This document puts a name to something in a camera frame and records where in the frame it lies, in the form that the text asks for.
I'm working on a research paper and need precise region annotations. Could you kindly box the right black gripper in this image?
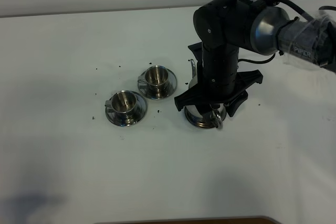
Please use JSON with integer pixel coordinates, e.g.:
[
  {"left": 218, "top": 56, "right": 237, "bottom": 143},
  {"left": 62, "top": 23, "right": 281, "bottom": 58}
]
[{"left": 174, "top": 42, "right": 263, "bottom": 123}]

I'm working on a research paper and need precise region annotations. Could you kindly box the stainless steel teapot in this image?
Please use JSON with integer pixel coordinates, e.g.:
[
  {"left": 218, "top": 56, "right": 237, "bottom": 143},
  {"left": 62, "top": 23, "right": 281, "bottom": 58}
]
[{"left": 186, "top": 59, "right": 227, "bottom": 130}]

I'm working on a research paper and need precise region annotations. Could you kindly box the right black silver robot arm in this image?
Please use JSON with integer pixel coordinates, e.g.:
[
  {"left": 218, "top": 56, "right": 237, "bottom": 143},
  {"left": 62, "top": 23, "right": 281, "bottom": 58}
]
[{"left": 174, "top": 0, "right": 335, "bottom": 129}]

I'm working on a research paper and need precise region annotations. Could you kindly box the steel teapot saucer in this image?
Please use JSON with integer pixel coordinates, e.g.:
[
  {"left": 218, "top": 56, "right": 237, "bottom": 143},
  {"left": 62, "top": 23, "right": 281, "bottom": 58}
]
[{"left": 184, "top": 106, "right": 226, "bottom": 130}]

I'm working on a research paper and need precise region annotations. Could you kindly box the far stainless steel teacup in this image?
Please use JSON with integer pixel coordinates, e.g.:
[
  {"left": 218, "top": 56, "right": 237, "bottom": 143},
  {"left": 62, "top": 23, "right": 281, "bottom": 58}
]
[{"left": 138, "top": 65, "right": 169, "bottom": 91}]

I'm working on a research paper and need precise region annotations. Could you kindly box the stainless steel teacup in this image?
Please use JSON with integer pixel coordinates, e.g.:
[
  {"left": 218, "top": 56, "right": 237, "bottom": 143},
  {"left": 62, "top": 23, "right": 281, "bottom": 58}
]
[
  {"left": 105, "top": 90, "right": 138, "bottom": 114},
  {"left": 138, "top": 65, "right": 169, "bottom": 91}
]

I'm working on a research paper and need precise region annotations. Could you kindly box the near stainless steel teacup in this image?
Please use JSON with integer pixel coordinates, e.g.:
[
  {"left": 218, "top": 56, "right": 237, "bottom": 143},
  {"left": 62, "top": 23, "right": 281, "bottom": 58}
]
[{"left": 105, "top": 90, "right": 138, "bottom": 114}]

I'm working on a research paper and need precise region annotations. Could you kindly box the far steel cup saucer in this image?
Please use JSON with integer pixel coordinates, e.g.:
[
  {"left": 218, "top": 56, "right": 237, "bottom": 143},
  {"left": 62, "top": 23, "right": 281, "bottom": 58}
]
[{"left": 138, "top": 69, "right": 177, "bottom": 100}]

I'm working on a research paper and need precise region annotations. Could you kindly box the steel cup saucer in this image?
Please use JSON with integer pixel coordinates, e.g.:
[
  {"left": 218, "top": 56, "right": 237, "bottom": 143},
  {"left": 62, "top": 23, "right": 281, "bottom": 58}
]
[
  {"left": 105, "top": 91, "right": 148, "bottom": 127},
  {"left": 138, "top": 69, "right": 177, "bottom": 100}
]

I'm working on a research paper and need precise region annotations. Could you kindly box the near steel cup saucer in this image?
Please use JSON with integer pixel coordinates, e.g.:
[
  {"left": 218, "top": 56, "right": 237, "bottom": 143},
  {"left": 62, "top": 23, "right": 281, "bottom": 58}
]
[{"left": 105, "top": 91, "right": 148, "bottom": 127}]

